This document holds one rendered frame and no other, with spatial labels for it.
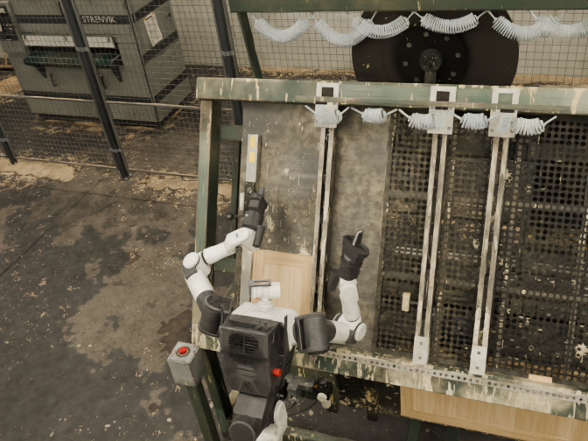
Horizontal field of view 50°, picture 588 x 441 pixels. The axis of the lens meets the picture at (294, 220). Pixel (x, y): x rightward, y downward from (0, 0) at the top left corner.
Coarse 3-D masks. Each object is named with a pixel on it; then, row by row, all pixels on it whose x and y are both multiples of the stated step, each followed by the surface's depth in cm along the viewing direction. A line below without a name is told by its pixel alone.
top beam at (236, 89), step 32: (224, 96) 286; (256, 96) 281; (288, 96) 276; (352, 96) 266; (384, 96) 262; (416, 96) 257; (480, 96) 249; (512, 96) 245; (544, 96) 241; (576, 96) 237
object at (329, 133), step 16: (336, 96) 268; (320, 112) 258; (336, 128) 277; (320, 144) 276; (336, 144) 280; (320, 160) 277; (320, 176) 278; (320, 192) 278; (320, 208) 280; (320, 224) 283; (320, 240) 285; (320, 256) 282; (320, 272) 282; (320, 288) 283; (320, 304) 284
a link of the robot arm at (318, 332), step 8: (304, 320) 240; (312, 320) 238; (320, 320) 239; (328, 320) 247; (304, 328) 240; (312, 328) 238; (320, 328) 238; (328, 328) 242; (304, 336) 240; (312, 336) 237; (320, 336) 237; (328, 336) 242; (312, 344) 236; (320, 344) 236; (328, 344) 239
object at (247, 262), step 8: (248, 136) 291; (256, 136) 289; (248, 144) 291; (256, 144) 290; (248, 152) 292; (256, 152) 290; (256, 160) 291; (248, 168) 292; (256, 168) 292; (248, 176) 293; (256, 176) 293; (256, 184) 294; (256, 192) 295; (248, 256) 297; (248, 264) 298; (248, 272) 298; (248, 280) 298; (240, 296) 301; (248, 296) 299; (240, 304) 301
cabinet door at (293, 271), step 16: (256, 256) 298; (272, 256) 295; (288, 256) 293; (304, 256) 290; (256, 272) 299; (272, 272) 297; (288, 272) 294; (304, 272) 291; (288, 288) 295; (304, 288) 292; (288, 304) 296; (304, 304) 292
